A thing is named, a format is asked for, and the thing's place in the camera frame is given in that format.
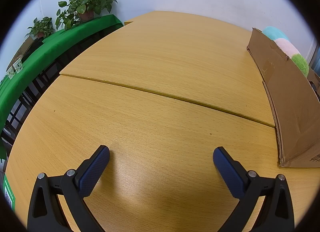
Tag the green tablecloth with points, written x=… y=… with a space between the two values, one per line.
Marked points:
x=62 y=39

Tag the brown cardboard box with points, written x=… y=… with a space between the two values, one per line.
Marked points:
x=287 y=91

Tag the black metal frame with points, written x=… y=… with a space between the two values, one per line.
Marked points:
x=32 y=89

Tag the large potted green plant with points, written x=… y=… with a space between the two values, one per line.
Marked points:
x=87 y=1

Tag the green label sticker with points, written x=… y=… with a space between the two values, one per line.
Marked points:
x=8 y=192

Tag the teal pink green plush pillow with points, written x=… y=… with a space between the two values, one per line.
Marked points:
x=285 y=44

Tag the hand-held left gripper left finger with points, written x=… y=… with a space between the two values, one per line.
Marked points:
x=95 y=169

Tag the small cardboard box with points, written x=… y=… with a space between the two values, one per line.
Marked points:
x=25 y=46

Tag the wooden desktop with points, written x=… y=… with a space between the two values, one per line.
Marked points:
x=150 y=84

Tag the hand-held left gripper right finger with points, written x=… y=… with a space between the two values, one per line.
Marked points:
x=230 y=174

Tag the small potted green plant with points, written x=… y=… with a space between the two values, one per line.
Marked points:
x=41 y=28

